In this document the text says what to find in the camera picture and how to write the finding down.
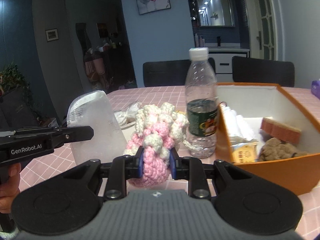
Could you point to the orange cardboard box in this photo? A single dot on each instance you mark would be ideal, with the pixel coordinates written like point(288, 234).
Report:
point(275, 175)

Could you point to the clear plastic water bottle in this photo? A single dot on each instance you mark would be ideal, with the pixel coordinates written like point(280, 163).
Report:
point(200, 85)

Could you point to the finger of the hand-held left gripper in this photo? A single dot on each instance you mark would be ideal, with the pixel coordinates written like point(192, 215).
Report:
point(75, 133)

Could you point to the green potted plant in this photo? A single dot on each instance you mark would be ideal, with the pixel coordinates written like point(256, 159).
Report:
point(15, 80)

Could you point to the black cup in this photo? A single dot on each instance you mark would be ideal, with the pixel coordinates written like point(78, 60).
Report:
point(219, 41)

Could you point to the brown plush toy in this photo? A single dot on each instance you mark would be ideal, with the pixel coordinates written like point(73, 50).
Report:
point(275, 150)

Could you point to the yellow snack packet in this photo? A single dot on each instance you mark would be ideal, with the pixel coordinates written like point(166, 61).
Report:
point(243, 152)

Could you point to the dark wall picture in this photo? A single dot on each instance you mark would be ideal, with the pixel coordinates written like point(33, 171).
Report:
point(102, 30)

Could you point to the pink toiletry bottle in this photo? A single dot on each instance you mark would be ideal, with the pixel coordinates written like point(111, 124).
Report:
point(201, 42)

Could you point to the purple tissue pack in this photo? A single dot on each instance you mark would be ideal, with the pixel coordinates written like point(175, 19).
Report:
point(315, 87)

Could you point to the white plastic packet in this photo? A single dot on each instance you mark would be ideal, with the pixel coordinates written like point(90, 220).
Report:
point(100, 130)

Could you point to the wavy wall mirror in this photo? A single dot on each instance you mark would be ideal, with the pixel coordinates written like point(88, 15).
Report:
point(83, 37)

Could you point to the orange sponge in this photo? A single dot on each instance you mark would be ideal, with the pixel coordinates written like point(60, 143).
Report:
point(280, 130)

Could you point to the person's left hand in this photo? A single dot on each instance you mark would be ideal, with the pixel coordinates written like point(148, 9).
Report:
point(11, 192)

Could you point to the small framed picture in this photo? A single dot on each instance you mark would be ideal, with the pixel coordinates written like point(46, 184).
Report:
point(52, 35)

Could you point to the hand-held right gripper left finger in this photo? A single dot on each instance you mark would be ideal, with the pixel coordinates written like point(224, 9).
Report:
point(140, 162)

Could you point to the pink checked tablecloth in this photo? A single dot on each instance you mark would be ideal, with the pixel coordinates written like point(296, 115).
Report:
point(160, 95)

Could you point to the white glass-panel door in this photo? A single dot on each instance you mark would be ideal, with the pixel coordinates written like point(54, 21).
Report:
point(266, 20)

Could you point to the black chair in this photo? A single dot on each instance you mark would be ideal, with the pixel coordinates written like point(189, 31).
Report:
point(165, 73)
point(262, 72)

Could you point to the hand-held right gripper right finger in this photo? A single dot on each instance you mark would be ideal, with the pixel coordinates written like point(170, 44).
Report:
point(173, 162)

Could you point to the white folded cloth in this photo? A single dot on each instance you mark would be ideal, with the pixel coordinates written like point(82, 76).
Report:
point(240, 127)

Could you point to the white toiletry bottle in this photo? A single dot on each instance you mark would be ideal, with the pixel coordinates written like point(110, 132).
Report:
point(196, 40)

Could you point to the dark sideboard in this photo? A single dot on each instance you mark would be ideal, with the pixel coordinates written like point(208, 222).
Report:
point(120, 67)

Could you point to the white vanity cabinet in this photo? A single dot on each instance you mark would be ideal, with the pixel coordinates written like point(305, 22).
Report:
point(230, 60)

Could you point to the pink bag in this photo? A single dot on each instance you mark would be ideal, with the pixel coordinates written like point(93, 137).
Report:
point(94, 67)

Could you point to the clear crumpled plastic bag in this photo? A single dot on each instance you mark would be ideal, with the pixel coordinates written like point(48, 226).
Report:
point(125, 115)

